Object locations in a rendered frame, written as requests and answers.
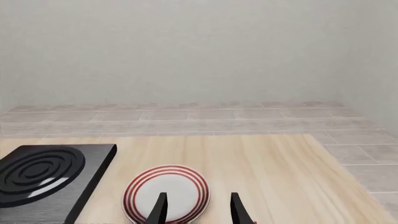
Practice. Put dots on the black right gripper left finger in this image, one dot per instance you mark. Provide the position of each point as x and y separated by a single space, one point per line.
159 211

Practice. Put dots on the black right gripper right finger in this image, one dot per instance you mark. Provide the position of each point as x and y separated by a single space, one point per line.
240 211

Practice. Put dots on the white plate with red rings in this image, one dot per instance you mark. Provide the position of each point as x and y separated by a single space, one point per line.
168 186

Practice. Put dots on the flat black stove plate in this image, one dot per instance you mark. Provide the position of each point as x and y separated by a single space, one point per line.
43 177

